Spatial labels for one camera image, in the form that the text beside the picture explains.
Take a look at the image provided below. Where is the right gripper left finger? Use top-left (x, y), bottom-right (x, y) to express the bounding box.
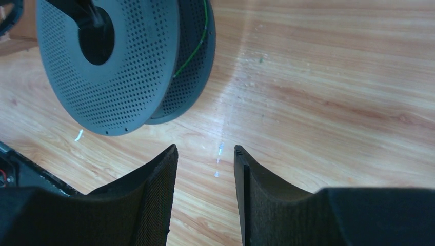
top-left (1, 145), bottom-right (178, 245)

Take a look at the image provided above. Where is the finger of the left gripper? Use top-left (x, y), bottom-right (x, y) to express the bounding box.
top-left (47, 0), bottom-right (105, 29)

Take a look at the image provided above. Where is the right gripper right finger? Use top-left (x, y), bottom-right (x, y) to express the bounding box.
top-left (234, 146), bottom-right (434, 245)

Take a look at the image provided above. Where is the dark grey spool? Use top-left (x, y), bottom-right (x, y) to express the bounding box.
top-left (36, 1), bottom-right (216, 136)

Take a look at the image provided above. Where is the green wire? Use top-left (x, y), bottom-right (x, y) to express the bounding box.
top-left (173, 0), bottom-right (209, 78)

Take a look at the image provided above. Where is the wooden compartment tray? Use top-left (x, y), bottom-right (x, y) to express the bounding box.
top-left (1, 0), bottom-right (38, 56)

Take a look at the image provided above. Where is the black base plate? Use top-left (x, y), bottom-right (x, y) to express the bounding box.
top-left (1, 142), bottom-right (81, 196)

